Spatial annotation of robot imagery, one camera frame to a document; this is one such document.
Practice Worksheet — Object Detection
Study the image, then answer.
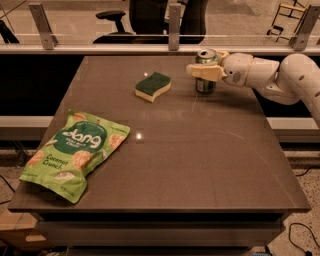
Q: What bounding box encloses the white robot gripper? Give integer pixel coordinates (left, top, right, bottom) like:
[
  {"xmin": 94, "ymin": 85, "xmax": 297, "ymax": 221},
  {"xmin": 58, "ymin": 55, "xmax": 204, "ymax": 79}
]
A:
[{"xmin": 186, "ymin": 51, "xmax": 253, "ymax": 87}]

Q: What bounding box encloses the green soda can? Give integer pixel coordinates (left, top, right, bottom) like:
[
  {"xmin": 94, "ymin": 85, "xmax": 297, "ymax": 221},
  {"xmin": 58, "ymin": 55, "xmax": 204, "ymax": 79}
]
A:
[{"xmin": 195, "ymin": 49, "xmax": 218, "ymax": 94}]

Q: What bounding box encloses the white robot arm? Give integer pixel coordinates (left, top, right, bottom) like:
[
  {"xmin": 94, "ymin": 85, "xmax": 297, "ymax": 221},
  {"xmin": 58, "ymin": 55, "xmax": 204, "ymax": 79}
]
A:
[{"xmin": 186, "ymin": 50, "xmax": 320, "ymax": 127}]

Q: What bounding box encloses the green and yellow sponge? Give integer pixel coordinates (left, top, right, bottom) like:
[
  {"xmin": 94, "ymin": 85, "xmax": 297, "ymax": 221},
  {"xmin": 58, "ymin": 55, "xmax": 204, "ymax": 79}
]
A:
[{"xmin": 135, "ymin": 72, "xmax": 171, "ymax": 103}]

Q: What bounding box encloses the black office chair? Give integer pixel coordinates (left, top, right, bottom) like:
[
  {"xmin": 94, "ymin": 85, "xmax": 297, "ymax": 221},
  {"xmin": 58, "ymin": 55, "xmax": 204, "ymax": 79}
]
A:
[{"xmin": 93, "ymin": 0, "xmax": 208, "ymax": 44}]

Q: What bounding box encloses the green coconut crunch snack bag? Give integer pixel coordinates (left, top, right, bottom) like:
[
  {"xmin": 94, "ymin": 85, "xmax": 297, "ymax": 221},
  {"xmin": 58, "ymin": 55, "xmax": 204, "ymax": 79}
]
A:
[{"xmin": 20, "ymin": 110, "xmax": 130, "ymax": 203}]

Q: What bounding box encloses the cardboard box under table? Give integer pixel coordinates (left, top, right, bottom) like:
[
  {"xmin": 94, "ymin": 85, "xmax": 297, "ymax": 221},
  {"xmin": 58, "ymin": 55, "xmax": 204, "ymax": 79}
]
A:
[{"xmin": 0, "ymin": 210, "xmax": 51, "ymax": 252}]

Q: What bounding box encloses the middle metal rail bracket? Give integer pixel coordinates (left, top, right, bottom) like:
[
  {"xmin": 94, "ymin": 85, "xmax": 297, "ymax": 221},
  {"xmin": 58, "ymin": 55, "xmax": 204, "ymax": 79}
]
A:
[{"xmin": 168, "ymin": 3, "xmax": 181, "ymax": 51}]

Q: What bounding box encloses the metal rail bracket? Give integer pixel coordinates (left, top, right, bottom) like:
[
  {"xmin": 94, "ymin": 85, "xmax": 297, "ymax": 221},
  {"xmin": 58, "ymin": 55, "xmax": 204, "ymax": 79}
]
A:
[
  {"xmin": 289, "ymin": 4, "xmax": 320, "ymax": 51},
  {"xmin": 168, "ymin": 3, "xmax": 181, "ymax": 51},
  {"xmin": 28, "ymin": 2, "xmax": 58, "ymax": 50}
]

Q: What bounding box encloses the right metal rail bracket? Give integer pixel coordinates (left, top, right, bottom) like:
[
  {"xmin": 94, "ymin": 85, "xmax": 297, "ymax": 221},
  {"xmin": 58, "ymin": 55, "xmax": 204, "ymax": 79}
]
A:
[{"xmin": 289, "ymin": 4, "xmax": 320, "ymax": 51}]

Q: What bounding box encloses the wooden stool frame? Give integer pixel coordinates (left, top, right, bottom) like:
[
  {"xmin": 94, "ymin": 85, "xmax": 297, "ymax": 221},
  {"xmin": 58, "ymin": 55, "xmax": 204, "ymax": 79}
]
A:
[{"xmin": 266, "ymin": 0, "xmax": 311, "ymax": 43}]

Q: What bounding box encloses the left metal rail bracket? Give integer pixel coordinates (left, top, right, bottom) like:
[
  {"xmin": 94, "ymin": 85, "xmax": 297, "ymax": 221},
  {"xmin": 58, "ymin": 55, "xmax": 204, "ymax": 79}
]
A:
[{"xmin": 28, "ymin": 2, "xmax": 58, "ymax": 50}]

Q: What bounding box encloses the black floor cable right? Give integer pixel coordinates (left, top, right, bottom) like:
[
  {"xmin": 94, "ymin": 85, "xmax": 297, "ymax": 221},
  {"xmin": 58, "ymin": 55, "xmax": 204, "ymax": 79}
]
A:
[{"xmin": 288, "ymin": 222, "xmax": 320, "ymax": 256}]

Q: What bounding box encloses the black floor cable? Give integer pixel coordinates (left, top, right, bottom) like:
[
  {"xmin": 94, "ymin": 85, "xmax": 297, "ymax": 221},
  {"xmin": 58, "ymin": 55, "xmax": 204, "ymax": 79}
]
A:
[
  {"xmin": 0, "ymin": 174, "xmax": 16, "ymax": 206},
  {"xmin": 288, "ymin": 222, "xmax": 320, "ymax": 256}
]

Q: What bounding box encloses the black floor cable left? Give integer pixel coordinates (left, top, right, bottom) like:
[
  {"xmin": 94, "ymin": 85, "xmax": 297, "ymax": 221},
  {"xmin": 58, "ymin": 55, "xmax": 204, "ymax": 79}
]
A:
[{"xmin": 0, "ymin": 174, "xmax": 16, "ymax": 206}]

